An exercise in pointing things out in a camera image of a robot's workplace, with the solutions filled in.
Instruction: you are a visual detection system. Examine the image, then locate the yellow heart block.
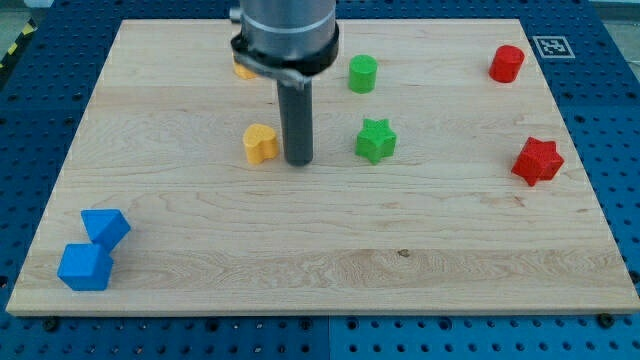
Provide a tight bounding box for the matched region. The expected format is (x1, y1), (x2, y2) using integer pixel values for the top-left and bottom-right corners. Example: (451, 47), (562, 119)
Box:
(243, 124), (279, 165)

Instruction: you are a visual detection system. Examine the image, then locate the yellow block behind arm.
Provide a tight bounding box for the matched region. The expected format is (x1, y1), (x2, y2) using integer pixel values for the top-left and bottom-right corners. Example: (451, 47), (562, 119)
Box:
(233, 61), (257, 80)

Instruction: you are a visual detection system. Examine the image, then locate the fiducial marker tag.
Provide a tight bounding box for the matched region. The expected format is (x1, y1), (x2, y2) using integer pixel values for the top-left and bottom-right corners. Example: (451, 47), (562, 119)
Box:
(532, 35), (575, 59)

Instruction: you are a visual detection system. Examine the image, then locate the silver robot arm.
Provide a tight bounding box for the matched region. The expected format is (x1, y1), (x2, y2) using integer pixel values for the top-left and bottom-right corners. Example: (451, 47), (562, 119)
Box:
(230, 0), (340, 166)

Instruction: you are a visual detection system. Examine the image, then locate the red star block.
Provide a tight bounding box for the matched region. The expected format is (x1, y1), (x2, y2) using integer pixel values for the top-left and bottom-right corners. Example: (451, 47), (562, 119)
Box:
(511, 137), (564, 187)

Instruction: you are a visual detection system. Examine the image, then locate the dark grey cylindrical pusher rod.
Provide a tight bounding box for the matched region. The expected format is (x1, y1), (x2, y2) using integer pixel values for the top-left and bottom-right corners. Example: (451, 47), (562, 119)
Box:
(277, 82), (313, 166)

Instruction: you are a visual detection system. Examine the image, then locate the green cylinder block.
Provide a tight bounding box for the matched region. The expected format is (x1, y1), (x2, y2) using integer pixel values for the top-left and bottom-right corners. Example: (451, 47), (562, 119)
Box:
(348, 54), (378, 94)

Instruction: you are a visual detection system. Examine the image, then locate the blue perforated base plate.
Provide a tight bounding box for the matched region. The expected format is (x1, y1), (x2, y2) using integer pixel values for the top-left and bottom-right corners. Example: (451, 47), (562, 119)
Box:
(1, 1), (639, 359)

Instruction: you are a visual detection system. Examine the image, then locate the blue cube block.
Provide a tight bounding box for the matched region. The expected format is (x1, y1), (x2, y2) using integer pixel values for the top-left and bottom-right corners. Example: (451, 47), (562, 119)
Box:
(57, 243), (114, 291)

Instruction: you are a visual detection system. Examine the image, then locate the red cylinder block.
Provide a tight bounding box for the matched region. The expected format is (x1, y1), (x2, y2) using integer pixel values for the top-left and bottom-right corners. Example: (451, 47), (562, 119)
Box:
(489, 45), (525, 83)

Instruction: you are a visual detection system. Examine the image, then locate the blue triangular prism block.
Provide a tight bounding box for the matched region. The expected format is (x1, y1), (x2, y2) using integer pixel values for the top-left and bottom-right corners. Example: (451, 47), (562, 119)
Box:
(80, 209), (131, 252)

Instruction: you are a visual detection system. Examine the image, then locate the green star block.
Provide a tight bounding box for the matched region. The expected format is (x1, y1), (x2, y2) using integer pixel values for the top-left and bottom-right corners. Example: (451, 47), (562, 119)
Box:
(355, 118), (397, 164)

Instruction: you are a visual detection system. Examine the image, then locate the wooden board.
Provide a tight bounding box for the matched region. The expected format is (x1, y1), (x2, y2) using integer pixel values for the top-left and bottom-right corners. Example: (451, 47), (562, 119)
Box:
(7, 19), (639, 317)

